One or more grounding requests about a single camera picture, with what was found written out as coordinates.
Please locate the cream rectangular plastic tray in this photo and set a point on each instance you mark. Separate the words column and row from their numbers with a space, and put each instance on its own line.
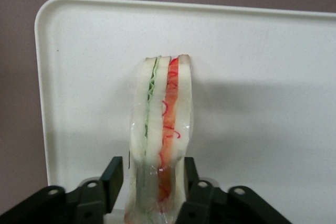
column 236, row 64

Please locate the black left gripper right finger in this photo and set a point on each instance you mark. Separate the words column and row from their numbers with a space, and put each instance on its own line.
column 199, row 197

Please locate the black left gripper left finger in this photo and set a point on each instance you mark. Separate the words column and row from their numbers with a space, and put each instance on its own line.
column 113, row 179

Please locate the triangular sandwich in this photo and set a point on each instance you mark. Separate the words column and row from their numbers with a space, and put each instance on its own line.
column 160, row 119

